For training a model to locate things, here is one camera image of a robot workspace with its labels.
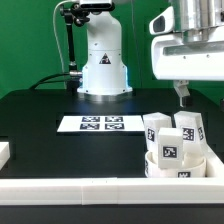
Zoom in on white cable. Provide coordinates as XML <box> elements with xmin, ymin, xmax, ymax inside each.
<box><xmin>52</xmin><ymin>0</ymin><xmax>75</xmax><ymax>73</ymax></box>

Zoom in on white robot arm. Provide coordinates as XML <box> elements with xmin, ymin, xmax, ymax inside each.
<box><xmin>148</xmin><ymin>0</ymin><xmax>224</xmax><ymax>100</ymax></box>

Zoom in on black cables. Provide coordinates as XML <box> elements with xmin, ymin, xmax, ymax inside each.
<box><xmin>29</xmin><ymin>72</ymin><xmax>83</xmax><ymax>90</ymax></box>

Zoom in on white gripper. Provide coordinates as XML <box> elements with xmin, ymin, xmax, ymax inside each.
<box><xmin>151</xmin><ymin>31</ymin><xmax>224</xmax><ymax>110</ymax></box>

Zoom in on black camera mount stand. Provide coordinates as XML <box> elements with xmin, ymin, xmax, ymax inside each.
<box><xmin>59</xmin><ymin>0</ymin><xmax>116</xmax><ymax>91</ymax></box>

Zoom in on white U-shaped wall fence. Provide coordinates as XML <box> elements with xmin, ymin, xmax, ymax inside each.
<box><xmin>0</xmin><ymin>151</ymin><xmax>224</xmax><ymax>205</ymax></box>

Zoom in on white marker sheet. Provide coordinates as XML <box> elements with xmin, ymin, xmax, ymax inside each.
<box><xmin>57</xmin><ymin>115</ymin><xmax>144</xmax><ymax>133</ymax></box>

